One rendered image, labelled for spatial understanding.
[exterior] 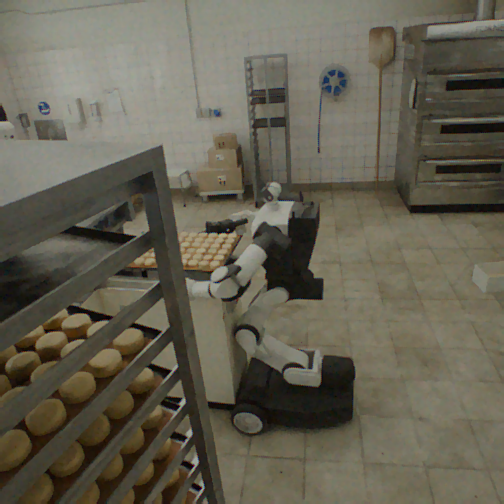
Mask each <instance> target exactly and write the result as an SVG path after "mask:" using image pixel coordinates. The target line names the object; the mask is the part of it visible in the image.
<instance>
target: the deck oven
mask: <svg viewBox="0 0 504 504"><path fill-rule="evenodd" d="M402 42H405V47H404V61H403V73H402V86H401V99H400V112H399V125H398V137H397V150H396V162H395V174H394V181H395V183H396V185H397V191H398V193H399V194H400V196H401V198H402V200H403V202H404V203H405V205H406V207H407V209H408V211H409V212H410V213H462V212H504V19H488V20H473V21H457V22H442V23H427V24H421V25H414V26H407V27H403V33H402ZM417 72H418V76H417ZM415 75H416V76H415ZM415 77H416V83H417V84H416V86H415V95H414V103H413V109H411V108H410V106H409V94H410V90H411V86H412V81H413V79H415Z"/></svg>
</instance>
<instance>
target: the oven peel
mask: <svg viewBox="0 0 504 504"><path fill-rule="evenodd" d="M394 36H395V30H394V28H393V27H392V26H386V27H373V28H371V29H370V31H369V59H370V60H371V61H372V62H373V63H374V64H376V65H377V66H378V68H379V111H378V141H377V165H376V184H375V195H377V192H378V174H379V154H380V129H381V97H382V68H383V66H384V65H385V64H386V63H388V62H389V61H390V60H391V59H392V58H393V56H394Z"/></svg>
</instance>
